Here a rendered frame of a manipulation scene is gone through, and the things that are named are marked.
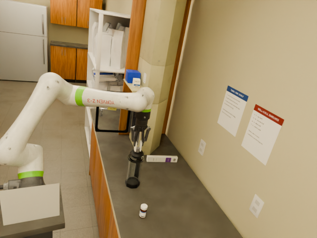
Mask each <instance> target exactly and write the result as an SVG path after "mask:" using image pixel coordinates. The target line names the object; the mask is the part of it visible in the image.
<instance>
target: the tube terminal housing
mask: <svg viewBox="0 0 317 238"><path fill-rule="evenodd" d="M174 66H175V64H172V65H168V66H155V65H151V64H150V63H148V62H147V61H145V60H144V59H143V58H141V57H140V56H139V63H138V71H139V72H140V73H141V77H140V80H141V83H140V85H141V86H142V87H149V88H151V89H152V90H153V92H154V94H155V98H154V101H153V103H152V107H151V112H150V119H149V120H148V124H147V126H148V127H150V128H151V130H150V131H149V135H148V139H147V141H146V142H144V143H143V146H142V151H143V153H144V155H150V154H151V153H152V152H153V151H154V150H155V149H156V148H157V147H159V144H160V139H161V134H162V129H163V124H164V118H165V113H166V108H167V101H168V97H169V91H170V86H171V81H172V76H173V71H174ZM144 73H146V74H147V75H146V82H145V83H144V82H143V77H144ZM129 138H130V140H131V132H130V133H129ZM140 140H142V132H140V135H139V142H138V145H137V147H139V146H140ZM131 142H132V141H131ZM132 144H133V142H132Z"/></svg>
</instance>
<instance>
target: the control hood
mask: <svg viewBox="0 0 317 238"><path fill-rule="evenodd" d="M123 80H124V81H125V83H126V84H127V86H128V87H129V88H130V90H131V91H132V92H133V93H135V92H137V91H138V90H139V89H140V88H142V86H141V85H140V87H133V86H132V85H133V84H132V83H127V81H126V80H125V79H123Z"/></svg>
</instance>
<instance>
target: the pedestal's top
mask: <svg viewBox="0 0 317 238"><path fill-rule="evenodd" d="M64 228H65V217H64V210H63V203H62V195H61V188H60V185H59V216H53V217H48V218H43V219H37V220H32V221H25V222H20V223H15V224H10V225H5V226H3V219H2V211H1V205H0V238H23V237H28V236H32V235H36V234H41V233H45V232H49V231H54V230H59V229H64Z"/></svg>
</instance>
